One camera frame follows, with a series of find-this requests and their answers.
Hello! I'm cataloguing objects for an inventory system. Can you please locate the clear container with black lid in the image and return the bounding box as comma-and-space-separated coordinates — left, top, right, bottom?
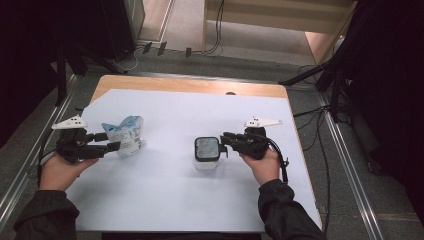
193, 135, 222, 172

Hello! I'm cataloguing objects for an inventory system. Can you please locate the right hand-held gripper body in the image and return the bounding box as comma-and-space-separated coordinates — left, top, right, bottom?
237, 116, 284, 160

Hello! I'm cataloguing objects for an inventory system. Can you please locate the person's right hand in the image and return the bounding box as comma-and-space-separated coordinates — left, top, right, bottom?
239, 146, 282, 187

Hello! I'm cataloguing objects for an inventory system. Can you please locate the white floor cable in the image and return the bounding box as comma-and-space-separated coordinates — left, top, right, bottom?
111, 46, 144, 73

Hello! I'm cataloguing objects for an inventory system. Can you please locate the right hand-held gripper black cable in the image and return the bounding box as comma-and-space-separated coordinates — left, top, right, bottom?
264, 134, 290, 184

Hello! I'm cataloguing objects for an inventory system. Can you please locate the wooden table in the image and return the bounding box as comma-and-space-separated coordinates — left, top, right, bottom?
89, 74, 324, 233

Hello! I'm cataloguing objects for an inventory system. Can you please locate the black tripod stand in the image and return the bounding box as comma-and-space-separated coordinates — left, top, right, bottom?
278, 0, 381, 123
54, 43, 128, 108

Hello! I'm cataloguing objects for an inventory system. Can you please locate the black hanging cable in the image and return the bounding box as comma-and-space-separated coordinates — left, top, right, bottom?
203, 0, 225, 56

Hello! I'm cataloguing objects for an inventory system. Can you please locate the black curtain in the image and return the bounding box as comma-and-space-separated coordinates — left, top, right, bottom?
0, 0, 134, 148
339, 0, 424, 218

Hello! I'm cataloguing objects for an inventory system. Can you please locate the left hand-held gripper black cable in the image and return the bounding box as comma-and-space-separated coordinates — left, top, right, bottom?
35, 128, 66, 188

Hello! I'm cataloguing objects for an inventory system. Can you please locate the white and blue plastic bag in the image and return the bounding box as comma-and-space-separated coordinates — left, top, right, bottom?
101, 115, 145, 159

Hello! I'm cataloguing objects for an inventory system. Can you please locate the metal floor rail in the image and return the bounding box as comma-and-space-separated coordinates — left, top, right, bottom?
316, 93, 384, 240
0, 74, 79, 228

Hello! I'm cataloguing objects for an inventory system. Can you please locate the white paper sheet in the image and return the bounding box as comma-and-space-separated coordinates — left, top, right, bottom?
66, 88, 323, 233

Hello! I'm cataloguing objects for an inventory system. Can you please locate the person's left hand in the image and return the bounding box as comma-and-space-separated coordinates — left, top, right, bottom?
38, 151, 100, 192

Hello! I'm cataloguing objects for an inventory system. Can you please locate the light wooden shelf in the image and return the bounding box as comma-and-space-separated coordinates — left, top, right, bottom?
201, 0, 359, 66

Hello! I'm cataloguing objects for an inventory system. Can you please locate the black floor cable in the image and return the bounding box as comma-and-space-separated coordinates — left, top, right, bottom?
293, 64, 334, 231

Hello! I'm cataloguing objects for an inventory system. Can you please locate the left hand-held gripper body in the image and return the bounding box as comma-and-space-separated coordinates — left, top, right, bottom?
51, 114, 109, 164

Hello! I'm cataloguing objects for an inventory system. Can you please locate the hand-held gripper black cable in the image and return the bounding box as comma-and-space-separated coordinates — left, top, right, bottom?
264, 134, 290, 184
35, 128, 66, 188

